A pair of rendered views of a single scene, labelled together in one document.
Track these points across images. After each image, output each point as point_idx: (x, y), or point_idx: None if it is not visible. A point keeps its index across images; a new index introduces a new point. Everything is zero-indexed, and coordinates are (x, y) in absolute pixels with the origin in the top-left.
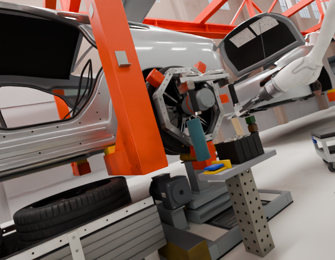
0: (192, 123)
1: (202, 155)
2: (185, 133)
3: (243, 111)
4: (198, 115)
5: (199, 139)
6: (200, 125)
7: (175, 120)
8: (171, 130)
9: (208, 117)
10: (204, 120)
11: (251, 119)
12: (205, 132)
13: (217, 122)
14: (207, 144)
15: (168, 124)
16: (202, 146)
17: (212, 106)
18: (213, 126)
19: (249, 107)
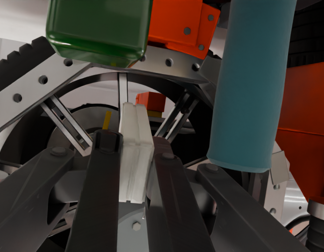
0: (270, 156)
1: (295, 0)
2: (186, 111)
3: (157, 151)
4: (20, 141)
5: (282, 74)
6: (252, 135)
7: (56, 142)
8: (276, 147)
9: (19, 126)
10: (57, 122)
11: (142, 9)
12: (84, 74)
13: (37, 100)
14: (159, 29)
15: (280, 170)
16: (284, 36)
17: (141, 209)
18: (60, 85)
19: (193, 199)
